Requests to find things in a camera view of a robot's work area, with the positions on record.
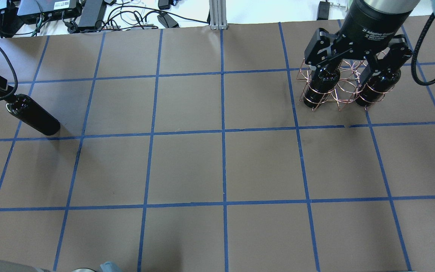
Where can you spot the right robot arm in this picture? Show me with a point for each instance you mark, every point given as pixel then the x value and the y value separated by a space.
pixel 369 28

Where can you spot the copper wire wine basket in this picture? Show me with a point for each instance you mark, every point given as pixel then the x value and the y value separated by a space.
pixel 347 87

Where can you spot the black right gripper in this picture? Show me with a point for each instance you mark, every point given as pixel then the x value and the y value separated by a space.
pixel 372 22

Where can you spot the black power brick top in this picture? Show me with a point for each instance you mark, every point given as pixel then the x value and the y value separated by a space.
pixel 167 21

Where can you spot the dark wine bottle left slot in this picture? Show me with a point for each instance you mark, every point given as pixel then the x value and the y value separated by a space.
pixel 321 83

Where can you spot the dark wine bottle slot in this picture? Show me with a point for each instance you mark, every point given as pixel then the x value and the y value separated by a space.
pixel 374 85
pixel 321 83

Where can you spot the dark wine bottle moved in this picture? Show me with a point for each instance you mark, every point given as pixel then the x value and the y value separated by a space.
pixel 31 113

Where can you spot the dark wine bottle right slot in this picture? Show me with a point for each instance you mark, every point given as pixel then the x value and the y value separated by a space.
pixel 374 85

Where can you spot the black power adapter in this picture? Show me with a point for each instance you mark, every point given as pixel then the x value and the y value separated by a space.
pixel 323 10

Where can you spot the aluminium frame post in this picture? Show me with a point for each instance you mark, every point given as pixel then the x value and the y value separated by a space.
pixel 218 15

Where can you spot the black power brick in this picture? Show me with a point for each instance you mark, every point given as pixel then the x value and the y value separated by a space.
pixel 167 21
pixel 92 15

